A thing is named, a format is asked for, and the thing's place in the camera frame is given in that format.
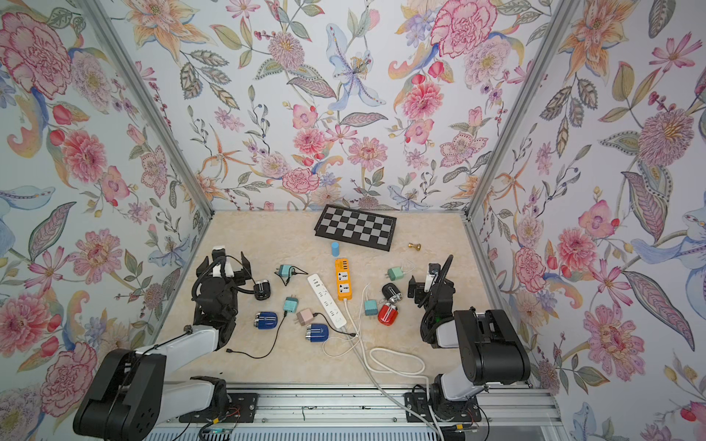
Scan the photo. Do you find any green usb charger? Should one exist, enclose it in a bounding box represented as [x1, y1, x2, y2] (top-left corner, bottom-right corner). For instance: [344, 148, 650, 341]
[386, 266, 404, 281]

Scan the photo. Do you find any teal usb charger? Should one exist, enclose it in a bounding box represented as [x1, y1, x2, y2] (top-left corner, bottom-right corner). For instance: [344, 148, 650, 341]
[276, 265, 293, 284]
[283, 297, 299, 313]

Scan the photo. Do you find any orange power strip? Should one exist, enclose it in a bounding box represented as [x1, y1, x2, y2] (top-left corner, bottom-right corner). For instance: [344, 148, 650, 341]
[335, 258, 352, 301]

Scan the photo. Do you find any pink usb charger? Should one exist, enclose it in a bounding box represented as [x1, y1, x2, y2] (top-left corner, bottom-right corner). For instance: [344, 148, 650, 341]
[296, 309, 314, 326]

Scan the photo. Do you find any white power strip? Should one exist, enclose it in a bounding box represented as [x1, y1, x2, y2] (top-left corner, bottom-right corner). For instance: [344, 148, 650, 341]
[307, 274, 347, 331]

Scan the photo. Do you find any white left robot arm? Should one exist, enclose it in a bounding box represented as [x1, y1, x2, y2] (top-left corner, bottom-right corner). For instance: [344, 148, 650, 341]
[73, 249, 252, 440]

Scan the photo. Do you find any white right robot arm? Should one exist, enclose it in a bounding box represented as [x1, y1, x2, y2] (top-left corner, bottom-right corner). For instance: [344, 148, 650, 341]
[404, 258, 531, 423]

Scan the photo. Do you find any black silver chessboard box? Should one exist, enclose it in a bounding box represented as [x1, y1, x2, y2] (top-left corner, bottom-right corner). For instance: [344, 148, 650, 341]
[314, 204, 397, 252]

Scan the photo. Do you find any black blue shaver cable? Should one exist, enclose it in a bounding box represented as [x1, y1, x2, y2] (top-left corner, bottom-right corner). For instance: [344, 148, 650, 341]
[225, 311, 288, 360]

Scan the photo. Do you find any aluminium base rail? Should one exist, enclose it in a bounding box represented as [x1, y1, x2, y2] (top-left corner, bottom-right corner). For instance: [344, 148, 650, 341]
[87, 379, 569, 441]

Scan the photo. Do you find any aluminium frame post left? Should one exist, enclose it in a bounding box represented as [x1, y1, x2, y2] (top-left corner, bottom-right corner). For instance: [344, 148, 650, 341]
[77, 0, 215, 223]

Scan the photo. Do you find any aluminium frame post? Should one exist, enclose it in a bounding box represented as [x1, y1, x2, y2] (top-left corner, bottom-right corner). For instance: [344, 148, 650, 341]
[77, 0, 215, 223]
[465, 0, 579, 223]

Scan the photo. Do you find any aluminium frame post right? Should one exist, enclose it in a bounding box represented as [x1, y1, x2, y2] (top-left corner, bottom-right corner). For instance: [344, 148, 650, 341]
[465, 0, 579, 223]

